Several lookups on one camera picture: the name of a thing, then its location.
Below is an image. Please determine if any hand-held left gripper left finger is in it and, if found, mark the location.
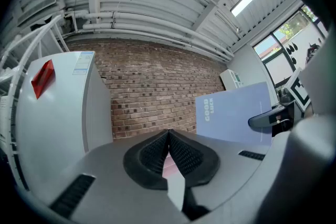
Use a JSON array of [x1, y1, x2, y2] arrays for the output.
[[123, 130, 169, 190]]

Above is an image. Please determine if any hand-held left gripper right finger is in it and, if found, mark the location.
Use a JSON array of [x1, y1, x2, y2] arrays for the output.
[[169, 130, 220, 188]]

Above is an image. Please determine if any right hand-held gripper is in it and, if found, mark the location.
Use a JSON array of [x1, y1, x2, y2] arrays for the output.
[[248, 67, 313, 137]]

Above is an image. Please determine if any pink wire mesh tray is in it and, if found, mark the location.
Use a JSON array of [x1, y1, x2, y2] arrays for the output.
[[163, 152, 182, 178]]

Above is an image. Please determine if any lavender spiral notebook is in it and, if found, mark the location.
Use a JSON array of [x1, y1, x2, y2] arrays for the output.
[[195, 81, 273, 146]]

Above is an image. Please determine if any white cabinet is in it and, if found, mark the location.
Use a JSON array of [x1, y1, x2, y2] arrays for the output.
[[219, 68, 245, 92]]

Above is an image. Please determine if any dark-framed window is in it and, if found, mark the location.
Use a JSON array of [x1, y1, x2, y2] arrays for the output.
[[253, 4, 329, 88]]

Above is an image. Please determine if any white-blue paper label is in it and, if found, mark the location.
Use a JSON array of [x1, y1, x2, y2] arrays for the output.
[[72, 51, 95, 77]]

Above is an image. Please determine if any red sticker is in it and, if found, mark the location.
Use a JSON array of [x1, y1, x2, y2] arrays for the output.
[[30, 59, 56, 100]]

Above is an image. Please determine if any white ceiling pipe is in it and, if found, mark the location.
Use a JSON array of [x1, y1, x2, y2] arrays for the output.
[[65, 10, 211, 35], [82, 20, 235, 59]]

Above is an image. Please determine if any white ceiling air duct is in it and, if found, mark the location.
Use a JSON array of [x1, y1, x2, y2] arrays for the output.
[[15, 0, 66, 27]]

